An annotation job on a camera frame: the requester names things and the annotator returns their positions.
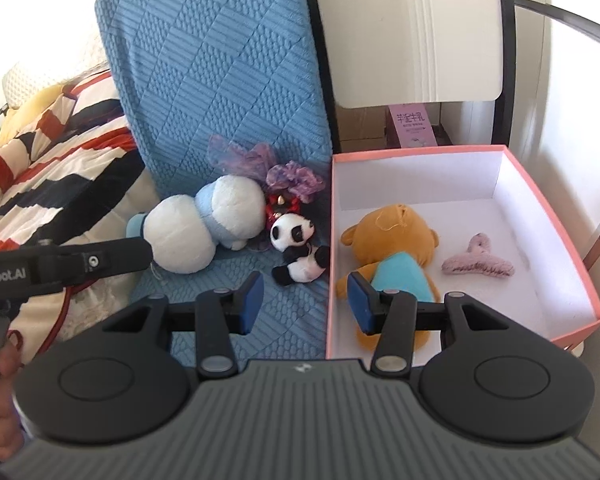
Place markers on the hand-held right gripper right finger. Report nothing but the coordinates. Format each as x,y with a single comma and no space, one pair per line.
360,305

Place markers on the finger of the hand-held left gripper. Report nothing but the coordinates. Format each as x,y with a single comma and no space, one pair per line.
105,260

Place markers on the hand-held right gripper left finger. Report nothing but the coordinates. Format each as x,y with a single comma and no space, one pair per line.
251,302

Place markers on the white and blue penguin plush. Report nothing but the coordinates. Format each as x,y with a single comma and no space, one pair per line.
190,225

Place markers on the pink cardboard box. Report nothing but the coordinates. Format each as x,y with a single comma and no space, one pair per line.
530,240

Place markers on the brown bear plush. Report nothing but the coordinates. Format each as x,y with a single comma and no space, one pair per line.
385,230

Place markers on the panda plush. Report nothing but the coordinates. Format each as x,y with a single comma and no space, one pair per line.
292,232

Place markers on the small red toy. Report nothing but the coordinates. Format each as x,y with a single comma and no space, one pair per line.
275,207

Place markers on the red white navy striped blanket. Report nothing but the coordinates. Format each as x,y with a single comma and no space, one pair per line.
65,160

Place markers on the pink fuzzy hair claw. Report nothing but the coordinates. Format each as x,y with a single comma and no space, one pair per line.
480,262

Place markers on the purple tulle scrunchie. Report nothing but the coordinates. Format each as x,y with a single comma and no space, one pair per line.
240,160
297,180

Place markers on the yellow pillow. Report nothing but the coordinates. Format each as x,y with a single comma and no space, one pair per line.
27,110

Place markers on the brown cardboard box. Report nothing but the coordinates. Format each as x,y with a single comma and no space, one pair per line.
362,125

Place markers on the pink carton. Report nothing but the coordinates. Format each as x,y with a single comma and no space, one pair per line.
411,125

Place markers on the white textured pillow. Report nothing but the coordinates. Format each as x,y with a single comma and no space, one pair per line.
35,72

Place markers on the blue textured blanket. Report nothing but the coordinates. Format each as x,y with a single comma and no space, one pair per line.
215,75

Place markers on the white chair with black frame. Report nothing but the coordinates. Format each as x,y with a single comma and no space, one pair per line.
410,30

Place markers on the black curved metal rail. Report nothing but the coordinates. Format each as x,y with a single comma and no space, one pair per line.
580,17

